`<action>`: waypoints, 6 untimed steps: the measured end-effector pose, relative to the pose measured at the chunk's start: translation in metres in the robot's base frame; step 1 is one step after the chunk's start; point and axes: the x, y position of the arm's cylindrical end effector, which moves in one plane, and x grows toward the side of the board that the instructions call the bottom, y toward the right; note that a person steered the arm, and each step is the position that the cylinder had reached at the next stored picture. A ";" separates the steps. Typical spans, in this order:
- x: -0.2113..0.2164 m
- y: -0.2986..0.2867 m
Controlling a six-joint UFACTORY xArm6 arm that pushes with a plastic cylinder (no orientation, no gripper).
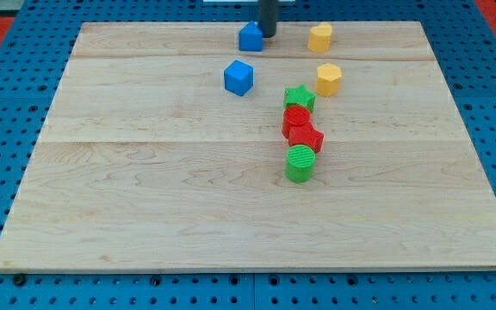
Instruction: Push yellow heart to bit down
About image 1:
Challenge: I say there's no yellow heart block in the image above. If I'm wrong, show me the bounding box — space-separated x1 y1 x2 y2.
307 22 332 53

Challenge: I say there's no green cylinder block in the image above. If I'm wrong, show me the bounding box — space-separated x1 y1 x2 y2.
285 145 316 183

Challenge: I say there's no red cylinder block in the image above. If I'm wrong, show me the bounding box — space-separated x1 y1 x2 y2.
282 104 311 139

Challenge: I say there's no red star block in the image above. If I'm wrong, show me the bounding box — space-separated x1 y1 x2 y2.
288 122 325 153

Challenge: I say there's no green star block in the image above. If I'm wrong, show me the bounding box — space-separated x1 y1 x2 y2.
283 84 316 113

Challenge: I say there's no blue cube block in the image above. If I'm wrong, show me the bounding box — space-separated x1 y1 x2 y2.
224 60 254 96

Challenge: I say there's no wooden board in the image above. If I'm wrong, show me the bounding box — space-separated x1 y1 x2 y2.
0 22 496 274

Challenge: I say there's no yellow hexagon block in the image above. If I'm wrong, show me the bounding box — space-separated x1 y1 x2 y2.
315 63 342 97

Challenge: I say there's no blue triangular prism block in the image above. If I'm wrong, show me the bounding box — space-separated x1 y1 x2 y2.
239 22 263 52

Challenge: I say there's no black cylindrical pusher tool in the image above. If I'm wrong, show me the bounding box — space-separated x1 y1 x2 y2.
257 0 278 38

